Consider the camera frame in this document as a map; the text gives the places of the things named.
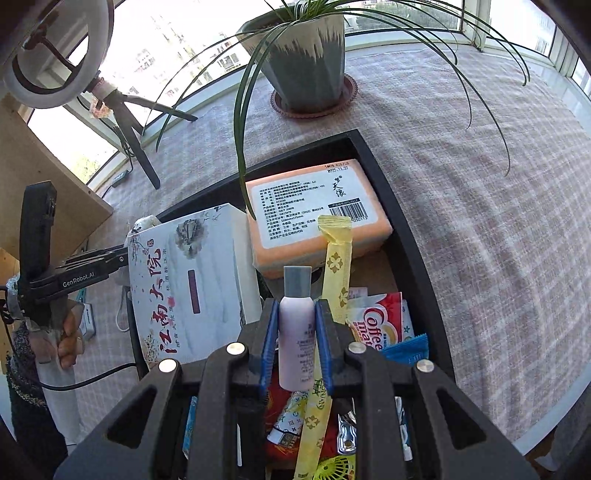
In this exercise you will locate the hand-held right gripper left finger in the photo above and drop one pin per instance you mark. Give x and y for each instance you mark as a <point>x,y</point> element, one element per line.
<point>269,350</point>

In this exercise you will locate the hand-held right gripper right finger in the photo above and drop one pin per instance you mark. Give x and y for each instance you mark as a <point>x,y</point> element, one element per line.
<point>324,350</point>

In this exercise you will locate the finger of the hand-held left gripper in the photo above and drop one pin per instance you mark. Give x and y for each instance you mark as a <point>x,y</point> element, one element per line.
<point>106,254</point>
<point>119,266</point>

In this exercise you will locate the pink bottle with grey cap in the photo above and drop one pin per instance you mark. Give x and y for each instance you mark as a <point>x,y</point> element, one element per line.
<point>295,332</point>

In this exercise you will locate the white printed tissue box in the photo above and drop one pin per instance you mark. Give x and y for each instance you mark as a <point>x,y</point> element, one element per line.
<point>184,286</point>

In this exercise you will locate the black tray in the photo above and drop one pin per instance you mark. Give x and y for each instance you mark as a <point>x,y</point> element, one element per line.
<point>406,249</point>

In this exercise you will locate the person's left forearm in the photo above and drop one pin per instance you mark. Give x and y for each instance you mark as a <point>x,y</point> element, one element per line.
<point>32,415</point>

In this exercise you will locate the pink plaid desktop cloth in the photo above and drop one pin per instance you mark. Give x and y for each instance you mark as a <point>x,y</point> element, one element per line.
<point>485,230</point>

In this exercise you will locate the person's left hand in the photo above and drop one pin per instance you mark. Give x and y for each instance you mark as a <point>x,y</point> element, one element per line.
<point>71,339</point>

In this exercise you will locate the wooden board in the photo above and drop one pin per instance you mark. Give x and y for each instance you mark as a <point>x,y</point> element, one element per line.
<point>32,184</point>

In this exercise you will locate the white plastic bag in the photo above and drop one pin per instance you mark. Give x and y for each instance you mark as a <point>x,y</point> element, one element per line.
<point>145,224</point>

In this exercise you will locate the red and white creamer sachet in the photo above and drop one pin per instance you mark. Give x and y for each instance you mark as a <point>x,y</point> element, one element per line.
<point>374,323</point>

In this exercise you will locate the red pouch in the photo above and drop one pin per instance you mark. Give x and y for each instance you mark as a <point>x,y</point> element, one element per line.
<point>277,410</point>

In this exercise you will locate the brown patterned tube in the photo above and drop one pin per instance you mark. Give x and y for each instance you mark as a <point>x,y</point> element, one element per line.
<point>288,415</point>

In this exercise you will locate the long yellow sachet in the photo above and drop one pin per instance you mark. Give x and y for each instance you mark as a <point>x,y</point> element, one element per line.
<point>337,272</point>

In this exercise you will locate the small blue sachet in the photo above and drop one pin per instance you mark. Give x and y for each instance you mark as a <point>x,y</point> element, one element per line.
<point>408,350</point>

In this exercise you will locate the metal nail clipper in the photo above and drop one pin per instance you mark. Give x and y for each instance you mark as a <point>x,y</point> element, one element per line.
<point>347,434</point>

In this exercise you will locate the yellow-green hand fan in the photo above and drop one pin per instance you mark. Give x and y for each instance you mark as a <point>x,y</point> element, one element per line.
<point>337,468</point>

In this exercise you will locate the black tripod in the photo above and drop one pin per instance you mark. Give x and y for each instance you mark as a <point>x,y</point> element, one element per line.
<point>134,134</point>

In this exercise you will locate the pink patterned tag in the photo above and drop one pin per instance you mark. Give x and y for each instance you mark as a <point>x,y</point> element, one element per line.
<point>101,104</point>

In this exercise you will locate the orange tissue pack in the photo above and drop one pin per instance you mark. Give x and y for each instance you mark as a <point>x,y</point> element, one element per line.
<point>304,207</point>

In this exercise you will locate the green grass plant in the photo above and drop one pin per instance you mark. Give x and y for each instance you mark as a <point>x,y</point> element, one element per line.
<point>240,138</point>

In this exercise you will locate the brown pot saucer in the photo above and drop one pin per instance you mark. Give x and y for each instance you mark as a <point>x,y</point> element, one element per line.
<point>341,99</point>

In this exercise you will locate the grey and white plant pot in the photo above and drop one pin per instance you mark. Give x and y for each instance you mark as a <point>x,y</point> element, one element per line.
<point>304,60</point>

